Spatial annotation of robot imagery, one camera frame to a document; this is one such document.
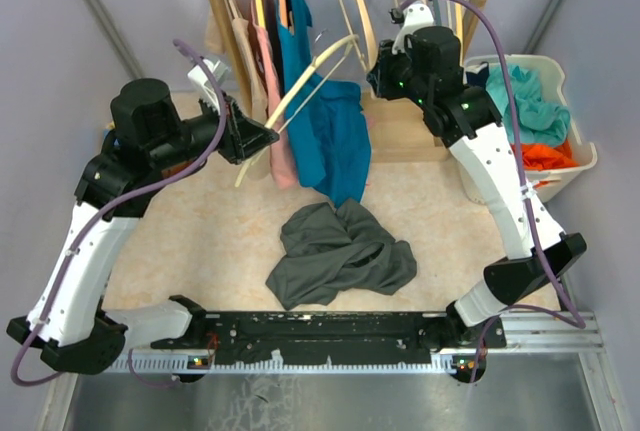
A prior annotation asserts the dark grey t-shirt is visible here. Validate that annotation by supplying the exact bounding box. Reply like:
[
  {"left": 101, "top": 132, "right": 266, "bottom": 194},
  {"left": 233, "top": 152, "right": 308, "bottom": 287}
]
[{"left": 266, "top": 199, "right": 418, "bottom": 310}]

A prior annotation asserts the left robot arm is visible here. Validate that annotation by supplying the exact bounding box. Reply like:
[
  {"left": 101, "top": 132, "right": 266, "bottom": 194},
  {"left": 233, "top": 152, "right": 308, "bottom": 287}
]
[{"left": 7, "top": 78, "right": 279, "bottom": 375}]

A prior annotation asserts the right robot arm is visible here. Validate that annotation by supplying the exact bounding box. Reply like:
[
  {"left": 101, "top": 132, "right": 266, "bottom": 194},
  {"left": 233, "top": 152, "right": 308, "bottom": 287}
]
[{"left": 367, "top": 26, "right": 587, "bottom": 347}]

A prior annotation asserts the teal blue hanging t-shirt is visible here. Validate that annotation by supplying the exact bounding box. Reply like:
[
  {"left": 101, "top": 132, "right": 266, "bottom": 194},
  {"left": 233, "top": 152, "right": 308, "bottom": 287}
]
[{"left": 277, "top": 0, "right": 371, "bottom": 207}]

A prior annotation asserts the pink hanging t-shirt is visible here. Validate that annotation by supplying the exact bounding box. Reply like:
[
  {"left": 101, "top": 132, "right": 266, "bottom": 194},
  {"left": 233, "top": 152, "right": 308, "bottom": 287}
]
[{"left": 249, "top": 0, "right": 298, "bottom": 189}]

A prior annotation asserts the beige hanging t-shirt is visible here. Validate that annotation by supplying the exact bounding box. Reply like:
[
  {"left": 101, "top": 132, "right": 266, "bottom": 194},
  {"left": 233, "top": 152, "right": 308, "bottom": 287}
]
[{"left": 205, "top": 0, "right": 268, "bottom": 124}]

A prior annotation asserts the yellow cream hanger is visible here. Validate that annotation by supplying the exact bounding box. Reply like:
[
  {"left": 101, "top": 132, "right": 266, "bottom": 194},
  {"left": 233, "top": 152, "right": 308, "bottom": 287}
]
[{"left": 443, "top": 0, "right": 466, "bottom": 47}]

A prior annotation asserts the wooden clothes rack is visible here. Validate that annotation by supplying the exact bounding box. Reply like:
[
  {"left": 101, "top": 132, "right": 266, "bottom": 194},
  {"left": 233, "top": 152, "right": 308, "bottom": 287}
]
[{"left": 192, "top": 0, "right": 507, "bottom": 165}]

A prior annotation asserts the navy garment in basket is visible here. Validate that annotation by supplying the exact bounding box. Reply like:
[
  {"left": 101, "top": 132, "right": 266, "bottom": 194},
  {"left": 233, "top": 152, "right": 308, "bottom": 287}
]
[{"left": 465, "top": 61, "right": 490, "bottom": 88}]

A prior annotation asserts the turquoise garment in basket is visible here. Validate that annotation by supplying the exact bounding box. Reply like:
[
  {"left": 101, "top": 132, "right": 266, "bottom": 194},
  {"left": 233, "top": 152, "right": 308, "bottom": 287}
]
[{"left": 485, "top": 64, "right": 571, "bottom": 148}]

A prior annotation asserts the orange garment in basket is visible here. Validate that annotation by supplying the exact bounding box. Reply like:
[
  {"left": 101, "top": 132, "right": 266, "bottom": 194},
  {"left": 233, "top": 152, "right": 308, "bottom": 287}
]
[{"left": 521, "top": 140, "right": 579, "bottom": 171}]

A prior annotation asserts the white laundry basket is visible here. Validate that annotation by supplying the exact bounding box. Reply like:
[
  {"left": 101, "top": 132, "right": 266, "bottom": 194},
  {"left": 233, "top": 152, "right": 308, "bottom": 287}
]
[{"left": 458, "top": 54, "right": 598, "bottom": 204}]

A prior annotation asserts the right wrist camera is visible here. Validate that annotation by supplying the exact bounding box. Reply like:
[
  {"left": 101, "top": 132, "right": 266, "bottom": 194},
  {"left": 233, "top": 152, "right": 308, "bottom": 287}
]
[{"left": 390, "top": 1, "right": 435, "bottom": 55}]

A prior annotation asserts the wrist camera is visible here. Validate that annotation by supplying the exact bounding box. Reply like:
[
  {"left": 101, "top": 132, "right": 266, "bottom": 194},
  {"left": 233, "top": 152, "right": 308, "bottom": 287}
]
[
  {"left": 187, "top": 57, "right": 231, "bottom": 103},
  {"left": 390, "top": 1, "right": 435, "bottom": 55}
]

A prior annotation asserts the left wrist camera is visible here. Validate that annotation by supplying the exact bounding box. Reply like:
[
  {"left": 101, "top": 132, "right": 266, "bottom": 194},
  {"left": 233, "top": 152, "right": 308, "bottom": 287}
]
[{"left": 187, "top": 57, "right": 231, "bottom": 103}]

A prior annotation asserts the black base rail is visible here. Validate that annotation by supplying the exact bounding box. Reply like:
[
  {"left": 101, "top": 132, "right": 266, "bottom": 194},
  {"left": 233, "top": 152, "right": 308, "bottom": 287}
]
[{"left": 151, "top": 308, "right": 506, "bottom": 365}]

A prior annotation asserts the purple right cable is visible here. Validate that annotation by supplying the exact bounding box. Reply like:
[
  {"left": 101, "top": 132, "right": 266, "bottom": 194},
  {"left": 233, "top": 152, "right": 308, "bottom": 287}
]
[{"left": 397, "top": 0, "right": 587, "bottom": 330}]

